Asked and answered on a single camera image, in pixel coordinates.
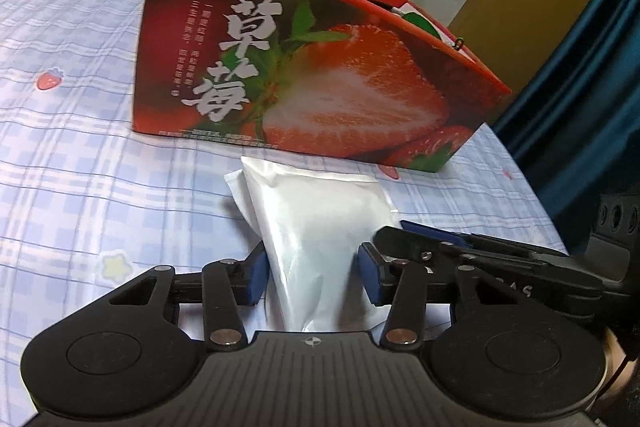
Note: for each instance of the red strawberry cardboard box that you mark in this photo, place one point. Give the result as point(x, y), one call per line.
point(350, 107)

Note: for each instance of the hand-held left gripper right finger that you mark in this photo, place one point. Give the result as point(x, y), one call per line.
point(369, 274)

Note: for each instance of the black binder clip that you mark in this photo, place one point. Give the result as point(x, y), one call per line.
point(458, 43)

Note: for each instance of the green and white soft item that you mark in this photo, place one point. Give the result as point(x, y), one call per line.
point(422, 22)

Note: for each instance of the checked strawberry bedsheet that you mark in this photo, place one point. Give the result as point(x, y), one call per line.
point(100, 157)

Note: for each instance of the blue curtain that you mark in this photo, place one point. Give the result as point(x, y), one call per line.
point(590, 82)

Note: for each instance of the person's right forearm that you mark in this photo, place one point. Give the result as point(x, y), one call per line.
point(617, 357)

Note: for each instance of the white soft pouch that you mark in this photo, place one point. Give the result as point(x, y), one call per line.
point(310, 227)

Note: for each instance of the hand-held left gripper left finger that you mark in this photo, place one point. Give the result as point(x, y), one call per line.
point(257, 274)

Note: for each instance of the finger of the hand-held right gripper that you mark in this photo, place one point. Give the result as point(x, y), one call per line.
point(435, 232)
point(410, 244)

